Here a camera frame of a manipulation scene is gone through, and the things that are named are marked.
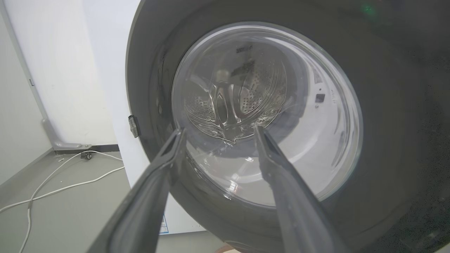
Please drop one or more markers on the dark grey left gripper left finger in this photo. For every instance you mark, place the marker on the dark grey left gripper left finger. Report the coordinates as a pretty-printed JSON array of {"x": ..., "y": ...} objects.
[{"x": 140, "y": 207}]

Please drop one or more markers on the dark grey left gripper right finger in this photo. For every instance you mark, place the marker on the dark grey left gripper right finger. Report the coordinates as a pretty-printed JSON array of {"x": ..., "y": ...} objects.
[{"x": 299, "y": 211}]

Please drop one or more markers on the dark grey washing machine door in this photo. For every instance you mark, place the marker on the dark grey washing machine door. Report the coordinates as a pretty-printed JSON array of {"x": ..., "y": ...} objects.
[{"x": 386, "y": 140}]

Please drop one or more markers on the steel perforated washing drum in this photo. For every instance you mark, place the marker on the steel perforated washing drum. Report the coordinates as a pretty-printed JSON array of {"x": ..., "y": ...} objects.
[{"x": 235, "y": 95}]

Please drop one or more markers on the white washing machine body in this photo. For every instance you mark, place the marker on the white washing machine body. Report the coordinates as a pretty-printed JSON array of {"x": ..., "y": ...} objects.
[{"x": 116, "y": 70}]

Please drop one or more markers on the small black caster wheel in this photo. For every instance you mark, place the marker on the small black caster wheel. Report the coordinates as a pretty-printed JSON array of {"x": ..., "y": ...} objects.
[{"x": 86, "y": 155}]

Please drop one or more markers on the grey metal floor bracket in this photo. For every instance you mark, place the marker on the grey metal floor bracket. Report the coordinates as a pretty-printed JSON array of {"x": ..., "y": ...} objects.
[{"x": 58, "y": 138}]

